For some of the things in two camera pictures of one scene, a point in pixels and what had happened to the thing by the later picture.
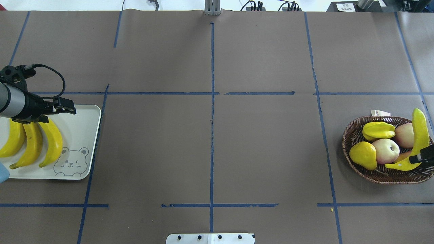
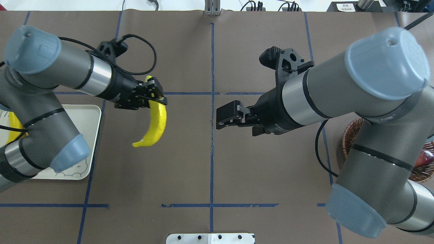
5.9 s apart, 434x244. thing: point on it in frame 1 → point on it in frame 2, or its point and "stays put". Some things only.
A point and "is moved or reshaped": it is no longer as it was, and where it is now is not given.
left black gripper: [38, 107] → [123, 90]
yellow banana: [421, 139] is moved or reshaped
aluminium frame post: [212, 7] stays put
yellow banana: [17, 137] stays put
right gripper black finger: [427, 156] → [267, 115]
